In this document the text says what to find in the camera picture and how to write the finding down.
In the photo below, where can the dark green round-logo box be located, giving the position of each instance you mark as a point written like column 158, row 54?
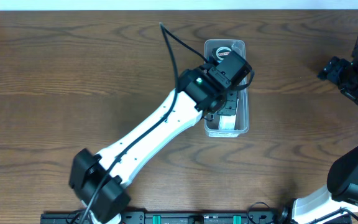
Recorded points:
column 220, row 53

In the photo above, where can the clear plastic container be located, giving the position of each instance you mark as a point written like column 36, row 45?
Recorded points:
column 242, row 115

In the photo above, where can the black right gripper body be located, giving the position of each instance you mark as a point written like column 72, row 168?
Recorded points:
column 334, row 70

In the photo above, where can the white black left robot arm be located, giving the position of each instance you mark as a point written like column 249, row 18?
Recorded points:
column 99, row 180

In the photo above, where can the white green medicine box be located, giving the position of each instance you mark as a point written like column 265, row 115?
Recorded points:
column 227, row 122

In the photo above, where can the black mounting rail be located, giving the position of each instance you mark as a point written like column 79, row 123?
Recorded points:
column 143, row 217

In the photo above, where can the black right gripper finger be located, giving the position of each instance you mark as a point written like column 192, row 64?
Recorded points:
column 335, row 75
column 323, row 74

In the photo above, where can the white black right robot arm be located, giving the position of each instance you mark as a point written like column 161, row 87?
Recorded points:
column 337, row 200

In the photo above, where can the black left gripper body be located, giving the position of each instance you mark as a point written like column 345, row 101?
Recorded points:
column 229, row 106

